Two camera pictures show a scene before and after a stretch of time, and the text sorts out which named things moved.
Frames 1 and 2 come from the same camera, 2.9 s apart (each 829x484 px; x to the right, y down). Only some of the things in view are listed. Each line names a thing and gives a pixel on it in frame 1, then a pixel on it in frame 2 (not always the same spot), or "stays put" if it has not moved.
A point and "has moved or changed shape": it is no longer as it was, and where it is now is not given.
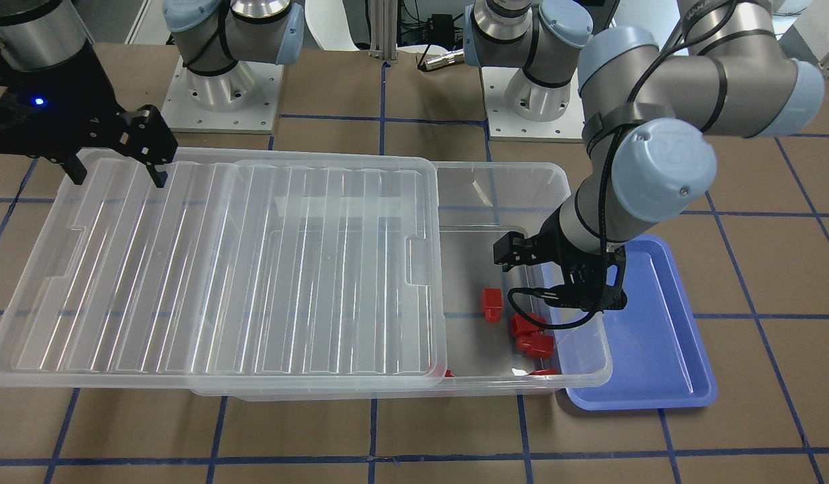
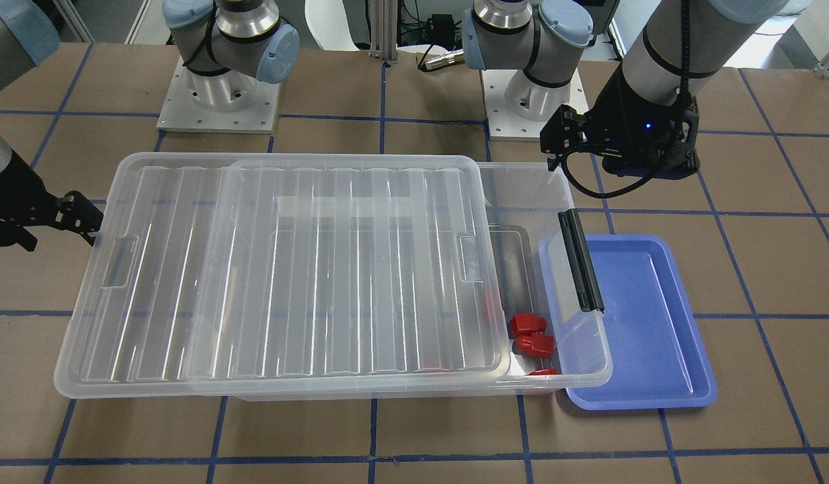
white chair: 328,20 stays put
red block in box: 535,344 stays put
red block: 492,301 stays put
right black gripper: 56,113 -> 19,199
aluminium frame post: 383,29 stays put
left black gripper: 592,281 -> 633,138
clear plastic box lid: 243,269 has moved or changed shape
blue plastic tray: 659,361 stays put
